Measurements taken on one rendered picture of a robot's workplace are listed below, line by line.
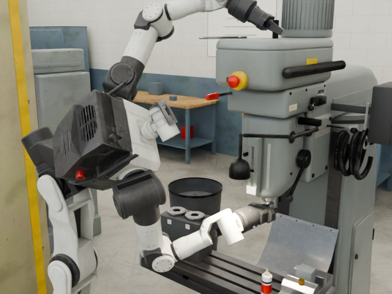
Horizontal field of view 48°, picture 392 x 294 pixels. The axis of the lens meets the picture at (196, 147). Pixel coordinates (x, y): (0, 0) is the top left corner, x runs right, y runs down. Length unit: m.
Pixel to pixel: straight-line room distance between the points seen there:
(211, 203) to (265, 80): 2.35
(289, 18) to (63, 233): 1.19
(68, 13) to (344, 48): 5.73
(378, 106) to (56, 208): 1.22
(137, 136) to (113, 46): 7.17
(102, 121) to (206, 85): 5.79
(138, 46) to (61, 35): 7.05
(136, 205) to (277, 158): 0.53
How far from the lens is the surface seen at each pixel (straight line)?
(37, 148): 1.71
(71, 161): 1.45
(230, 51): 1.47
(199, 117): 7.29
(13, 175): 2.96
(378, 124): 1.73
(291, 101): 1.52
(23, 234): 3.12
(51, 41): 8.94
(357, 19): 5.97
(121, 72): 1.56
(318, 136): 1.76
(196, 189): 4.04
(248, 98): 1.55
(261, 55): 1.41
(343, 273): 2.20
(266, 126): 1.57
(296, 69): 1.43
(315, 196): 2.08
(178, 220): 2.02
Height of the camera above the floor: 1.91
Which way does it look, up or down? 15 degrees down
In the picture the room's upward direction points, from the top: straight up
